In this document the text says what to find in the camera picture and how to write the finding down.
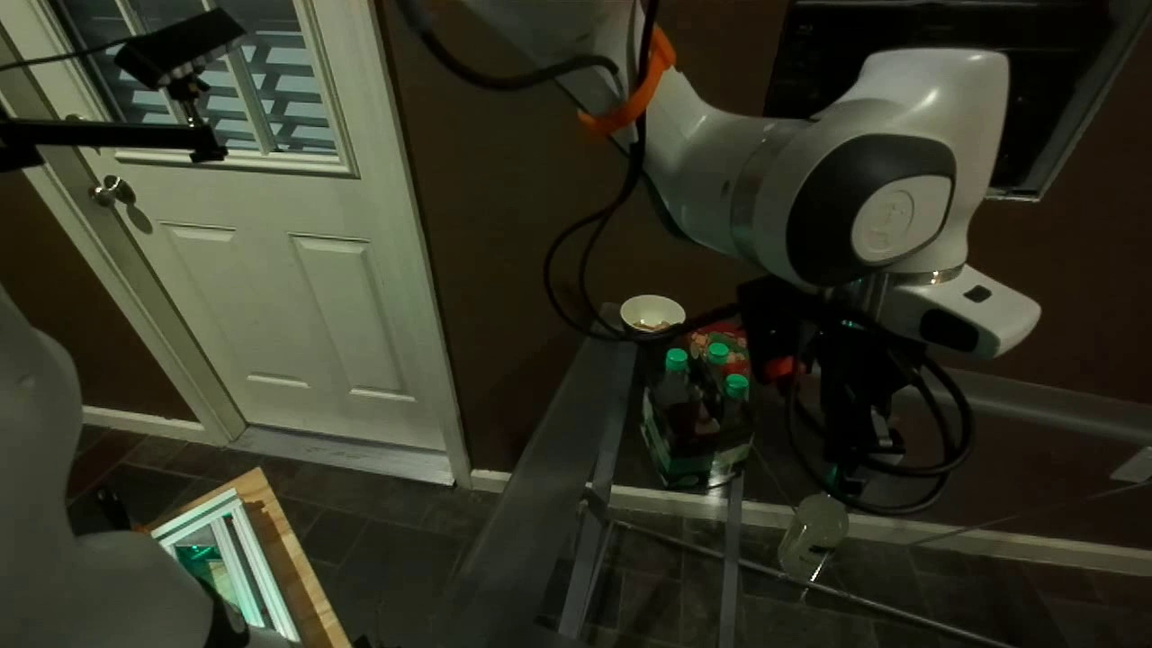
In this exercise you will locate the white door with window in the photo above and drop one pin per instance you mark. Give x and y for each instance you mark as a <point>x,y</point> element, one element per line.
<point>297,297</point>

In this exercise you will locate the white bowl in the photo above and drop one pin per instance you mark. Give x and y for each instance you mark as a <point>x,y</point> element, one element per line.
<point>652,310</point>

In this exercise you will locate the dark bottle with green cap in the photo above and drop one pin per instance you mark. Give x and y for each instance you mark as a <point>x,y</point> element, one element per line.
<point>717,355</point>
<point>736,400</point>
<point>675,396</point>

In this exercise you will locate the red packet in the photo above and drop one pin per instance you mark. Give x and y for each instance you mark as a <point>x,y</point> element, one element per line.
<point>731,337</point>

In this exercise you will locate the dark framed window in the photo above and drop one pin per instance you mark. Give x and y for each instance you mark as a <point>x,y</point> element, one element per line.
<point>1053,99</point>

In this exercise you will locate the clear bottle with green cap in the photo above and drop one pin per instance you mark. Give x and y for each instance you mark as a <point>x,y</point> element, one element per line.
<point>810,540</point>

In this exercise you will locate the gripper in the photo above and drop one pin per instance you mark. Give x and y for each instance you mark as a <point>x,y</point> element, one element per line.
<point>850,387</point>

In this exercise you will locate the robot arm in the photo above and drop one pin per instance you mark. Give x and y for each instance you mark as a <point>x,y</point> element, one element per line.
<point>810,171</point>

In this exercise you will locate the camera on mount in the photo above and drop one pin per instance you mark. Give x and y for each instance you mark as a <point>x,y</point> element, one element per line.
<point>180,49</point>

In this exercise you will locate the green crate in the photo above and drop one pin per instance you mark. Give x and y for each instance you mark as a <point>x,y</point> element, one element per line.
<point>688,463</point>

